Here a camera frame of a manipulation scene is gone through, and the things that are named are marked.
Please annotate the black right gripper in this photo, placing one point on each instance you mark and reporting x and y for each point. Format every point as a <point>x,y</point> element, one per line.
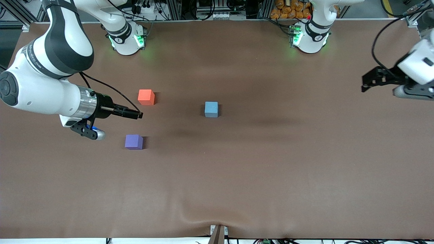
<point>104,107</point>

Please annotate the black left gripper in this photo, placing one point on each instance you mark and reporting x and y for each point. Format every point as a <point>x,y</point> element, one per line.
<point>387,76</point>

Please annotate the light blue foam block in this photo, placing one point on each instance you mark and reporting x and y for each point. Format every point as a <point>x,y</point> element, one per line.
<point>211,109</point>

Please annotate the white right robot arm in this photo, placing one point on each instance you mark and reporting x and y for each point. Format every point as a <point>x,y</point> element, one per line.
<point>47,67</point>

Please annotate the orange foam block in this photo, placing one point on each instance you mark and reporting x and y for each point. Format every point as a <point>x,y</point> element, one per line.
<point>146,96</point>

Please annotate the purple foam block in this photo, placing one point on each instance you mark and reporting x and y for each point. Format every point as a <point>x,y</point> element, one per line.
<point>133,141</point>

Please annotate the white power strip with plugs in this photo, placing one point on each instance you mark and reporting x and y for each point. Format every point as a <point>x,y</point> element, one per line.
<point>145,8</point>

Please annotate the orange snack packets pile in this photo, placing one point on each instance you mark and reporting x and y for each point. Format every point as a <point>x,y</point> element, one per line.
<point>288,10</point>

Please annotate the brown table cloth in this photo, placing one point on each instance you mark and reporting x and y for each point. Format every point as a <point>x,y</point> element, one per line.
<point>237,176</point>

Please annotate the aluminium frame strut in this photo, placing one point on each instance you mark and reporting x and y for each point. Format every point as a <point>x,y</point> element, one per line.
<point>13,11</point>
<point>412,21</point>

